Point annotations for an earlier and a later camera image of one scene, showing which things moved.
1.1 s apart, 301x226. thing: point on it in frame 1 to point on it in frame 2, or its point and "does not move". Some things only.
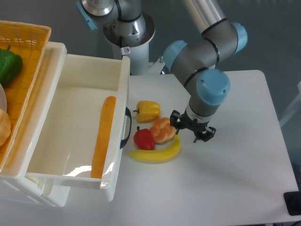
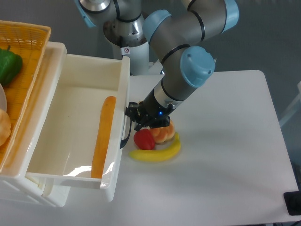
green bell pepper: (11, 64) does not move
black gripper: (197, 126) to (150, 113)
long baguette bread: (106, 121) does not move
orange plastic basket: (30, 40) does not move
